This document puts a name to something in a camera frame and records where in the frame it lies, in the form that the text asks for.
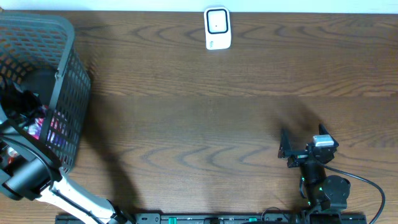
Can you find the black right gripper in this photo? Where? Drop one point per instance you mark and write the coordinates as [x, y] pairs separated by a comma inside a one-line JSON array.
[[285, 149]]

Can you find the grey plastic mesh basket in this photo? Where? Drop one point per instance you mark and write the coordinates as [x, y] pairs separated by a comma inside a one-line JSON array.
[[45, 92]]

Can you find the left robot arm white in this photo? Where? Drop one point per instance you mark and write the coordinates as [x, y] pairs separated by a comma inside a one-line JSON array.
[[56, 186]]

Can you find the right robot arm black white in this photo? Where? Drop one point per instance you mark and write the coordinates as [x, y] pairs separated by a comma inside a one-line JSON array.
[[326, 195]]

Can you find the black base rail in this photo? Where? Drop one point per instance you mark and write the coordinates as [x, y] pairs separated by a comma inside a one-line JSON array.
[[272, 217]]

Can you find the purple snack package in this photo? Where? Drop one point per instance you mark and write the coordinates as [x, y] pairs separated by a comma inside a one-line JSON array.
[[55, 138]]

